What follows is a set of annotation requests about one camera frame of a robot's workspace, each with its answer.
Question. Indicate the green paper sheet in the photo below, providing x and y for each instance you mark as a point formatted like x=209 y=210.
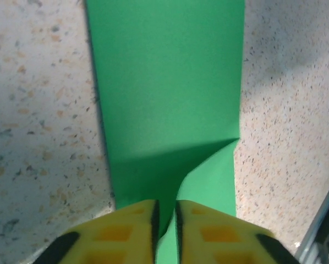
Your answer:
x=167 y=96

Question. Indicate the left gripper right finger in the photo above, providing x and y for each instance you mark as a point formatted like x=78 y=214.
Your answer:
x=222 y=239

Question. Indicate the aluminium mounting rail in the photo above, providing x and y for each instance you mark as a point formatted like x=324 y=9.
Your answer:
x=318 y=220

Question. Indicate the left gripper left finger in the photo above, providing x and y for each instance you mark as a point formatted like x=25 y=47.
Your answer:
x=112 y=236

